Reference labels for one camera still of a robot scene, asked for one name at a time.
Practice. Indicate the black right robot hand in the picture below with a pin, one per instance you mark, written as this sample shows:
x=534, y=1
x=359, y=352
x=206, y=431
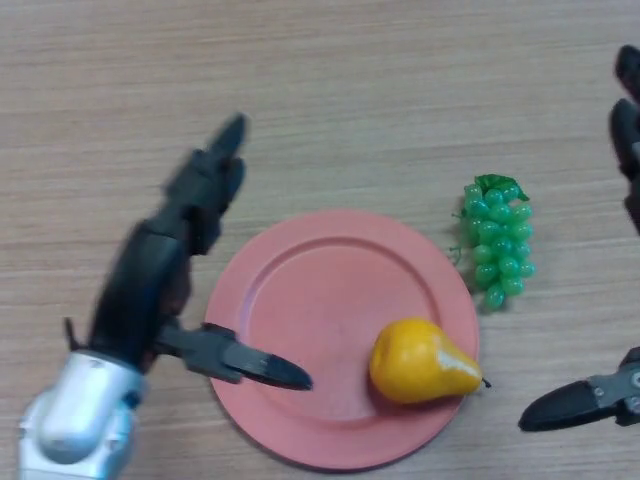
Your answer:
x=575, y=405

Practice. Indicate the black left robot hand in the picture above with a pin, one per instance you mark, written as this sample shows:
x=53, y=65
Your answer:
x=140, y=280

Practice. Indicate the yellow pear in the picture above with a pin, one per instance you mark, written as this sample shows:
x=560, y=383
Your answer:
x=410, y=360

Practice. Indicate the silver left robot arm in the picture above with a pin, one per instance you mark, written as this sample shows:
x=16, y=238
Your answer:
x=80, y=415

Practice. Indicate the pink round plate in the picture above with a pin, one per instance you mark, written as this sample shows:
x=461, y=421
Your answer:
x=320, y=300

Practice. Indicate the green grape bunch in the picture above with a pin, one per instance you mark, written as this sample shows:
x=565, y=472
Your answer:
x=500, y=245

